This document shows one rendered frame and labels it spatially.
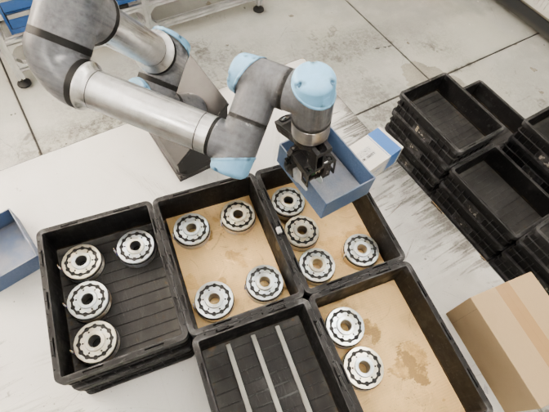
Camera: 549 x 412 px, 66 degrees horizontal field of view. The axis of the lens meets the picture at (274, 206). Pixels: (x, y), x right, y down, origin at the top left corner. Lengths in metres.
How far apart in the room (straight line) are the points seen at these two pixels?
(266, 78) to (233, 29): 2.49
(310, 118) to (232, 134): 0.14
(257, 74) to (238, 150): 0.13
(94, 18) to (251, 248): 0.70
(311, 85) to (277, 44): 2.43
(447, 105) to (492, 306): 1.21
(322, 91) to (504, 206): 1.58
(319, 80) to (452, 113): 1.58
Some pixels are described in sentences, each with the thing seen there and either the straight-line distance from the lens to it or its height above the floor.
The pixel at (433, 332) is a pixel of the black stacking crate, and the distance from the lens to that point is 1.20.
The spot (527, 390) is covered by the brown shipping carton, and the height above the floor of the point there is 0.85.
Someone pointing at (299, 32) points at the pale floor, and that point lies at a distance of 3.25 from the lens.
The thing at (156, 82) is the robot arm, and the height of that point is 1.09.
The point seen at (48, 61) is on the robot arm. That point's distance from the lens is 0.89.
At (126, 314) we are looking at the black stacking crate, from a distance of 1.20.
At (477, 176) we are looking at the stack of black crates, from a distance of 2.21.
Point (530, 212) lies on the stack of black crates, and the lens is 2.23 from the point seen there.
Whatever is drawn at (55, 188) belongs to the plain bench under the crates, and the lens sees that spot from 1.60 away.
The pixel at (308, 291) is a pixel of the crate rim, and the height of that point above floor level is 0.93.
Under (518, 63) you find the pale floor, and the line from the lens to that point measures 3.63.
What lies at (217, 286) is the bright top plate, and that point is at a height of 0.86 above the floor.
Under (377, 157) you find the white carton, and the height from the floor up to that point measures 0.79.
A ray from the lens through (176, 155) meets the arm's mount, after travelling 1.43.
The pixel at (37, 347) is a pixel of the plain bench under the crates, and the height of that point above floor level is 0.70.
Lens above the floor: 1.95
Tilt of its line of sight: 59 degrees down
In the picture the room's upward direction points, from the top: 9 degrees clockwise
